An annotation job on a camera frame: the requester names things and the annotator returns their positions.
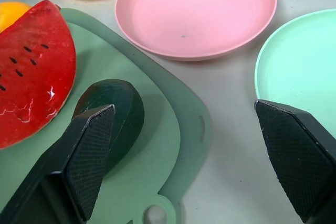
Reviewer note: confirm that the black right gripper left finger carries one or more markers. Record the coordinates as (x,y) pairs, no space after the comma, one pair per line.
(68,161)

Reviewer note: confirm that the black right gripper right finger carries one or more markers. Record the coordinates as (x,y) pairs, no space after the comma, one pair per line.
(296,155)

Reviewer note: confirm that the green plate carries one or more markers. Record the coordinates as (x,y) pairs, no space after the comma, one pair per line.
(299,61)

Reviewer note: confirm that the orange fruit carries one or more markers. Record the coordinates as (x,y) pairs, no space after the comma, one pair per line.
(11,12)

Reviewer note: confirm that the pink plate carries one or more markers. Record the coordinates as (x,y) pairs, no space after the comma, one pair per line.
(197,14)

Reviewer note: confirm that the dark green avocado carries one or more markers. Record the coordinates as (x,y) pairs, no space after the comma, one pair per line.
(126,113)

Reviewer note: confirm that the green cutting board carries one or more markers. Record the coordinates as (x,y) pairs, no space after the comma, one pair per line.
(147,119)

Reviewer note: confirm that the red watermelon slice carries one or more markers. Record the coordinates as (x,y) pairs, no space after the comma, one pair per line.
(31,77)

